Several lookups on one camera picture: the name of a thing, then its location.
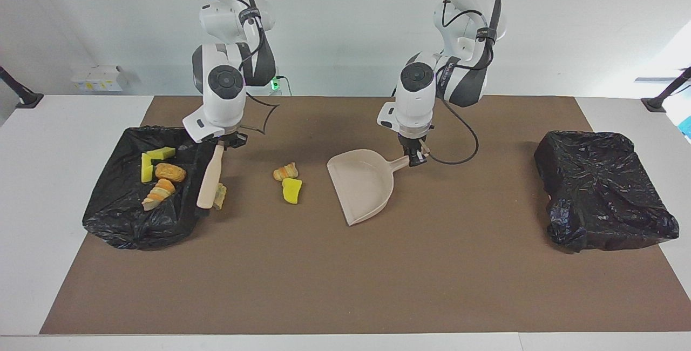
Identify beige hand brush black bristles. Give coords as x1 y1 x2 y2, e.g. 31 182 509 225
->
197 143 225 210

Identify small orange striped croissant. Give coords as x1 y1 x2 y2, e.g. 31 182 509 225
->
273 162 299 181

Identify beige plastic dustpan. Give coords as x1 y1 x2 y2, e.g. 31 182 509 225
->
327 149 431 227

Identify brown oval bread roll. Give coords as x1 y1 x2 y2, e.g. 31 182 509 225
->
154 163 187 183

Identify plain yellow sponge piece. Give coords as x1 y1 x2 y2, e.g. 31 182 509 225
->
281 178 303 205

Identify pale orange-striped bread chunk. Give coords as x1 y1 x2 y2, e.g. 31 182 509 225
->
141 178 177 212

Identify black bag lined bin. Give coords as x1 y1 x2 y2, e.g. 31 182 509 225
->
533 131 680 254
82 125 218 251

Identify brown table mat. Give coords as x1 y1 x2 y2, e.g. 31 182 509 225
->
39 96 691 335

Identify black stand leg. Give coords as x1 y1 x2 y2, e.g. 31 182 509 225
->
0 65 44 109
641 66 691 113

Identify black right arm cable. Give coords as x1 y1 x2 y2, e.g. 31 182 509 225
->
194 0 281 136

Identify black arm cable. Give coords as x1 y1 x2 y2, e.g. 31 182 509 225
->
426 0 480 166
194 0 281 136

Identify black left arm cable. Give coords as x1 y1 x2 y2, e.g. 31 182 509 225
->
426 0 480 166

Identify white wall outlet box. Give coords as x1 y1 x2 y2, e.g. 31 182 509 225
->
70 65 125 92

